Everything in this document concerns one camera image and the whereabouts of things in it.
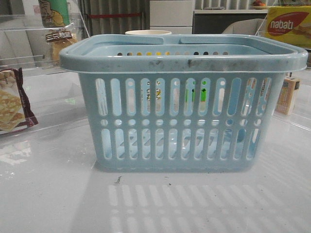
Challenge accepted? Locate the clear bagged bread package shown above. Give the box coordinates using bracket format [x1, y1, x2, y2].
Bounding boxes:
[45, 24, 78, 67]

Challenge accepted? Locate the light blue plastic basket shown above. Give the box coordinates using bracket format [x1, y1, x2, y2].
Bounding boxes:
[59, 34, 308, 172]

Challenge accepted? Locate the white paper cup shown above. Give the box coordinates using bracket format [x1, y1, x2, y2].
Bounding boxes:
[125, 30, 172, 35]

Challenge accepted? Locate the white drawer cabinet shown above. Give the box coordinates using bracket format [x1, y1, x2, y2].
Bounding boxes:
[150, 0, 194, 34]

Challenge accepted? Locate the left clear acrylic shelf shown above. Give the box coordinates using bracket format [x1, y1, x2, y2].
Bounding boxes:
[0, 13, 89, 141]

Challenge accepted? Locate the clear acrylic shelf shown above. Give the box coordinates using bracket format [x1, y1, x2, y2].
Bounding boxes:
[0, 13, 89, 141]
[255, 0, 311, 129]

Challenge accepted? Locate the small beige carton box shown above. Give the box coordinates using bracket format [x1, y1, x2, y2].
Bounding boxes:
[275, 78, 300, 116]

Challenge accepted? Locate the brown cracker snack bag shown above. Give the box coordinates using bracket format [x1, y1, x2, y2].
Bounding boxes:
[0, 68, 38, 135]

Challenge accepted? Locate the green yellow cartoon package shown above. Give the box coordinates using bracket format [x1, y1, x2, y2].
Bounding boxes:
[38, 0, 70, 28]

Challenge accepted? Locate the right clear acrylic shelf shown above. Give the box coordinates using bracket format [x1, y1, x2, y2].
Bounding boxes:
[255, 0, 311, 129]

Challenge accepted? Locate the yellow nabati wafer box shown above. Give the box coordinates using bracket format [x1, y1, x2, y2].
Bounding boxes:
[263, 6, 311, 49]

